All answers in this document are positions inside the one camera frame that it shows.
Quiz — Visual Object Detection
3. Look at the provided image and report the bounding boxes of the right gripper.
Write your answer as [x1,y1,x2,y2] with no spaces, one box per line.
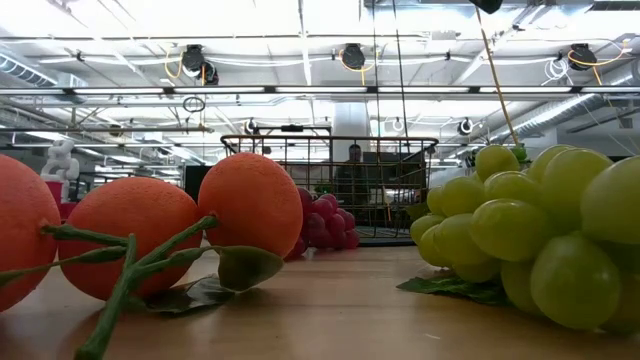
[468,0,504,15]

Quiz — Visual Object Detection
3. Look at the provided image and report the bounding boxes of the green grape bunch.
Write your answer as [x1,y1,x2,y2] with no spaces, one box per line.
[397,143,640,336]

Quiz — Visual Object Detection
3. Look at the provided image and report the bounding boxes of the tangerine cluster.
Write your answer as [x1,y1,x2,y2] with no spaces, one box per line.
[0,151,305,360]

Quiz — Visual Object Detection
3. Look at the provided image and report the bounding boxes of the white column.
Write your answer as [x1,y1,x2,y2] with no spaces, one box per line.
[332,102,372,164]

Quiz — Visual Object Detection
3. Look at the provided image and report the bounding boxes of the black monitor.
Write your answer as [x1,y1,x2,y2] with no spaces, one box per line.
[363,151,426,189]

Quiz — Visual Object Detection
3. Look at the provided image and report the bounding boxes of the long ceiling light bar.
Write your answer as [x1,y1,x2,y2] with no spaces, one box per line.
[0,85,640,96]

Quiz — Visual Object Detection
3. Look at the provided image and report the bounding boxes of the person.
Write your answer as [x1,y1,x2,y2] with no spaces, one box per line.
[334,143,374,211]

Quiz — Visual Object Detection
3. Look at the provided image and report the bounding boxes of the red grape bunch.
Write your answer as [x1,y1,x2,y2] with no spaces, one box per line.
[284,187,361,261]

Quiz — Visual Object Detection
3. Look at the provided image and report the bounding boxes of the black panel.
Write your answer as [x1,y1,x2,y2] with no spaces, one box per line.
[183,164,214,204]

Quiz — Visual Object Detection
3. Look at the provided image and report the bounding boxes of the white robot figure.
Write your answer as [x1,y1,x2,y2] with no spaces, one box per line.
[39,138,81,204]

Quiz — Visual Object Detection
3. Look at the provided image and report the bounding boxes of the red storage bins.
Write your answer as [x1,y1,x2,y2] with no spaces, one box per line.
[44,180,79,221]

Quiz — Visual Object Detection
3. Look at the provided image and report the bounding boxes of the yellow hanging cable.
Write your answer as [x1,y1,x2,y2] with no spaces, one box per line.
[473,7,521,146]

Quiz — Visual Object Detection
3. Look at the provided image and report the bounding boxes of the black ceiling cable reel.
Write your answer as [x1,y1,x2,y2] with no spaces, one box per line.
[568,43,599,72]
[341,43,367,71]
[179,43,221,86]

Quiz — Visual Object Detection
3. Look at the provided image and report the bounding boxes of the black hanging cable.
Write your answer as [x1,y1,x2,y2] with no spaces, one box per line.
[391,0,410,139]

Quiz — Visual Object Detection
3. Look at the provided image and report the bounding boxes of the silver ventilation duct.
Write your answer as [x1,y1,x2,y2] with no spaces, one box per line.
[489,59,640,146]

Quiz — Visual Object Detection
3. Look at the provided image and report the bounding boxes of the wire produce basket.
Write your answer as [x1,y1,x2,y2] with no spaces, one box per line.
[220,134,440,246]

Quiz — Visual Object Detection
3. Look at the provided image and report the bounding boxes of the black hanging ring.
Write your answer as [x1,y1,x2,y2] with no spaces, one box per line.
[182,95,207,114]

